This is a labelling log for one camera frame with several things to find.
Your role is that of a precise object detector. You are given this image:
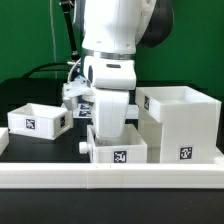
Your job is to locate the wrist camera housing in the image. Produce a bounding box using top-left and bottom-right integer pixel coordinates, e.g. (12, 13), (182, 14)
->
(62, 77), (94, 111)

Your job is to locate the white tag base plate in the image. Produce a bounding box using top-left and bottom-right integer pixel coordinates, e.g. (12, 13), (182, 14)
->
(61, 102), (140, 120)

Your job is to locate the white drawer box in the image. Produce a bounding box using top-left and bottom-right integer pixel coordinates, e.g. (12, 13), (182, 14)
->
(79, 124), (147, 163)
(7, 103), (73, 140)

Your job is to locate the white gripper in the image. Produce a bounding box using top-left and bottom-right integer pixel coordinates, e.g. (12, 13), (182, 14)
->
(92, 89), (129, 140)

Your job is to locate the white front drawer box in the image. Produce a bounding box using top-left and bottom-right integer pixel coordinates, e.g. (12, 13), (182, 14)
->
(79, 124), (147, 163)

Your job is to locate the white drawer cabinet frame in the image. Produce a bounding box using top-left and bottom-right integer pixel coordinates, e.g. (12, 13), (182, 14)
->
(135, 86), (221, 164)

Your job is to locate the white fence wall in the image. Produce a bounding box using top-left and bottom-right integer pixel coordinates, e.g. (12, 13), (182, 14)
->
(0, 163), (224, 189)
(0, 128), (9, 155)

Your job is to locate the black cable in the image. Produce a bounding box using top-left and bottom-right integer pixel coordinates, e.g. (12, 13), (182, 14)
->
(22, 61), (81, 79)

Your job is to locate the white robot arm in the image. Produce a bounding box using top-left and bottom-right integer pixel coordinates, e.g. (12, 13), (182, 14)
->
(74, 0), (174, 140)

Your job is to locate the white front fence wall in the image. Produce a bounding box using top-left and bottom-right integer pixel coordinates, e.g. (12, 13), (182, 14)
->
(0, 163), (224, 189)

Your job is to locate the white left fence wall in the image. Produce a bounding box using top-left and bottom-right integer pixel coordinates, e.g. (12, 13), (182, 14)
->
(0, 128), (9, 155)

